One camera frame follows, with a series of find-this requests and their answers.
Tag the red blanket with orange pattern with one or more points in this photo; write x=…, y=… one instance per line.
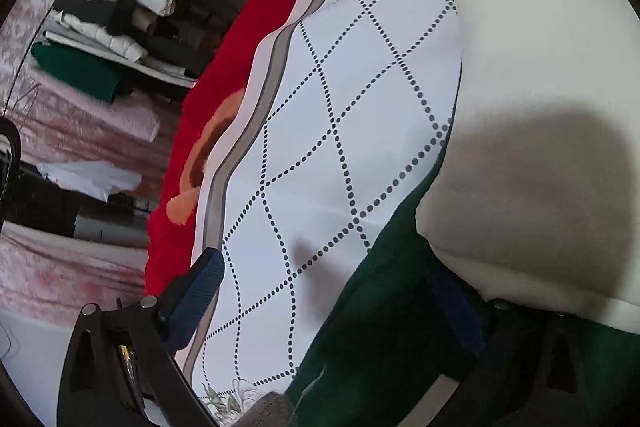
x=235, y=52

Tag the white dotted diamond bed sheet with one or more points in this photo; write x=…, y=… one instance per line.
x=345, y=107

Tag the black curved frame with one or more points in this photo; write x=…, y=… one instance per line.
x=9, y=167

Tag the stack of folded clothes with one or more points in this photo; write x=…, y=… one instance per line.
x=135, y=2

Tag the pink patterned cloth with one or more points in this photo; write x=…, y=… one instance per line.
x=75, y=127

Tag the green and cream sweater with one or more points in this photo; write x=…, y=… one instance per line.
x=530, y=72

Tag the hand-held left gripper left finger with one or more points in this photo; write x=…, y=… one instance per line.
x=202, y=287

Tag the grey box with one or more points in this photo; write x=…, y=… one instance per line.
x=111, y=227

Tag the white crumpled cloth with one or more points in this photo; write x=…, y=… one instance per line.
x=90, y=177

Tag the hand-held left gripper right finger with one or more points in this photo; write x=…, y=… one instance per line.
x=457, y=307

